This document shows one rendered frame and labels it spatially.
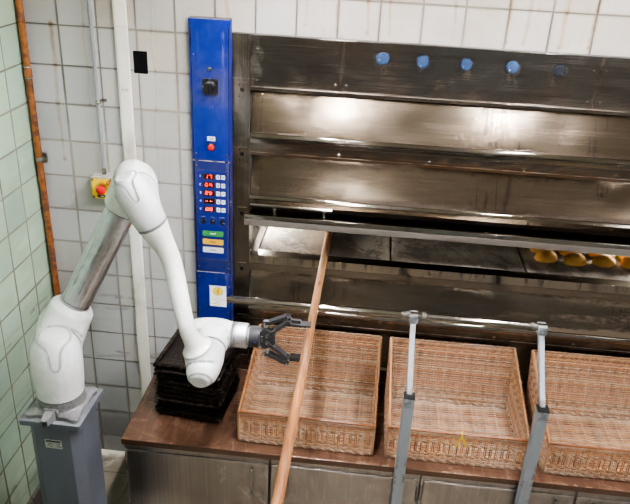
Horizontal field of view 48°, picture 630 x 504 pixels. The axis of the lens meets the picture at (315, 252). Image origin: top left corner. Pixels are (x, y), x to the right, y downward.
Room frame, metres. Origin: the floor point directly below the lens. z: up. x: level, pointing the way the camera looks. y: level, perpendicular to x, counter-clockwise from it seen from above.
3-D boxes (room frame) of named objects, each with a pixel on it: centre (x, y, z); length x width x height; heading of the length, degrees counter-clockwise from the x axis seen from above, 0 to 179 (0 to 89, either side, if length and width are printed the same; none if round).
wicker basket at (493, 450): (2.40, -0.61, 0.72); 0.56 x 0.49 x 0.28; 86
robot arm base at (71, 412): (1.87, 0.82, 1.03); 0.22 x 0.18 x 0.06; 175
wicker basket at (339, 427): (2.44, -0.02, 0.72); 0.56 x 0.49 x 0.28; 85
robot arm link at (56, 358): (1.90, 0.82, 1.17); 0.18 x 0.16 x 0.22; 17
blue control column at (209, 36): (3.67, 0.36, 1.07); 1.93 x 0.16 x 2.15; 176
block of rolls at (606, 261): (3.06, -1.23, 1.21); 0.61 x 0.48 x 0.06; 176
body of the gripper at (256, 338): (2.07, 0.17, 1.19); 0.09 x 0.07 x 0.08; 86
